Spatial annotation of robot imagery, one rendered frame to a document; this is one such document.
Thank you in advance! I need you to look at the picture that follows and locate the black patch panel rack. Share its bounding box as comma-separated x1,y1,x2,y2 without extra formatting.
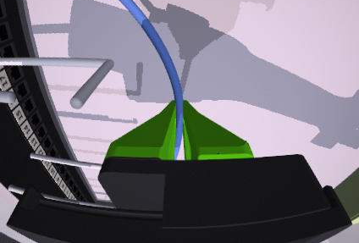
0,0,116,208

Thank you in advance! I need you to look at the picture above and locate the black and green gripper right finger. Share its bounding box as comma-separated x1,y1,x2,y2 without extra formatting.
183,100,254,160

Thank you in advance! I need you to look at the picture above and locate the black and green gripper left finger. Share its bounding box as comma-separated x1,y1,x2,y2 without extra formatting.
104,100,176,160

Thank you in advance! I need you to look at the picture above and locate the blue cable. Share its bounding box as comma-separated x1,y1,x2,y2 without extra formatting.
119,0,183,160

